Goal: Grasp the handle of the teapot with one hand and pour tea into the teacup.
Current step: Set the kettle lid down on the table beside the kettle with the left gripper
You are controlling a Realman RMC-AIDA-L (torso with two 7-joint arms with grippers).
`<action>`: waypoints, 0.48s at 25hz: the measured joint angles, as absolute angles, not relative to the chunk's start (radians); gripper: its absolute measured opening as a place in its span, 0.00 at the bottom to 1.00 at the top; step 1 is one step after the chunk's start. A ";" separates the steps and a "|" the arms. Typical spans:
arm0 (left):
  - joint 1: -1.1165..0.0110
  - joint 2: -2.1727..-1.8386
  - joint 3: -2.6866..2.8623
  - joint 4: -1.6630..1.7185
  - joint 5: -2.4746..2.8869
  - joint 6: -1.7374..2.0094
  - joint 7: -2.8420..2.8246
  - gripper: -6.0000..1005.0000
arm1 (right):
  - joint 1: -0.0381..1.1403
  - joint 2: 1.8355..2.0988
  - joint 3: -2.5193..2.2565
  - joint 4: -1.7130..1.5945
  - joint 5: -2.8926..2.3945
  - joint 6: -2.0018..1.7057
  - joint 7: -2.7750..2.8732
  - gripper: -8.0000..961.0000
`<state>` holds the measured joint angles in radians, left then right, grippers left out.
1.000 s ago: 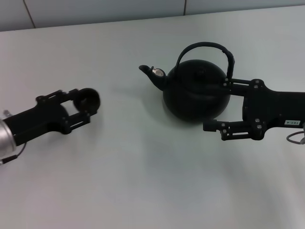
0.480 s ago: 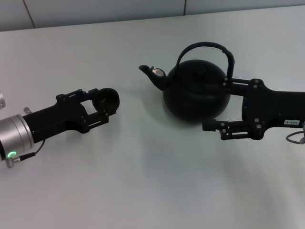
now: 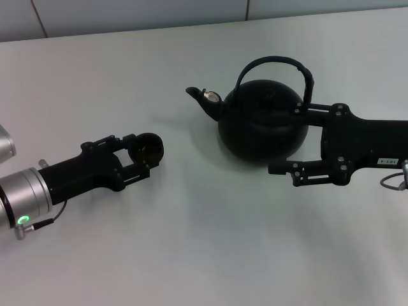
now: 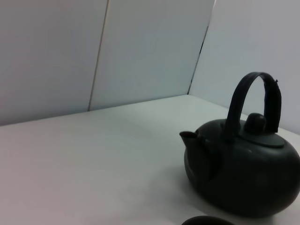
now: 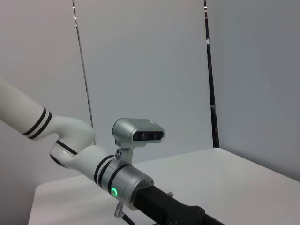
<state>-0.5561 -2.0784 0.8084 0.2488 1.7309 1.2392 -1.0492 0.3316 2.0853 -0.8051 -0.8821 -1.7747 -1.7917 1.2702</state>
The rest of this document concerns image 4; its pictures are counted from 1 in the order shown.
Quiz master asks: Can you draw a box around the black teapot with arched handle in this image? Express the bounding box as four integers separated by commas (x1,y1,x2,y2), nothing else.
180,72,300,218

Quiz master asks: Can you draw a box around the small black teacup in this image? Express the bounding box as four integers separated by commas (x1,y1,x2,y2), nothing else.
180,216,232,225

